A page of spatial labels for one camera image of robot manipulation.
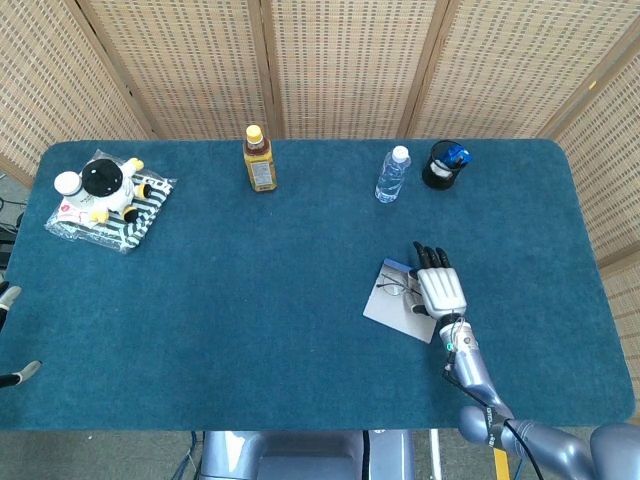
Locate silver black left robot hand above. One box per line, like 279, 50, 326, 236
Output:
0, 280, 43, 391

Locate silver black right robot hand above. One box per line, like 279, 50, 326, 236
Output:
407, 241, 469, 321

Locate metal frame eyeglasses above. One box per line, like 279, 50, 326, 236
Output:
375, 272, 424, 299

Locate blue cardboard glasses case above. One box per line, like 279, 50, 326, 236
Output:
362, 257, 451, 345

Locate black mesh pen holder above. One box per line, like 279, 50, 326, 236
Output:
421, 139, 469, 191

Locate clear water bottle white cap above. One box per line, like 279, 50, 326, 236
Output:
374, 145, 412, 205

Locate blue snack packet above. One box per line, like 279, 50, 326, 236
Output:
444, 143, 473, 169

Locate black white plush toy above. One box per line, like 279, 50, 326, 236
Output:
53, 157, 156, 224

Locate striped cloth in plastic bag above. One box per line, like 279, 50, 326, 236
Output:
44, 148, 179, 256

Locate blue felt table cover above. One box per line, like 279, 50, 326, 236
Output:
0, 138, 637, 432

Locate yellow cap tea bottle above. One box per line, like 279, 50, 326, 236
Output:
242, 124, 278, 194

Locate grey robot torso base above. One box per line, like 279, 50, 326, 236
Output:
199, 429, 416, 480

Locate black arm cable with connector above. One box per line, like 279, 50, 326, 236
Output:
442, 349, 546, 480

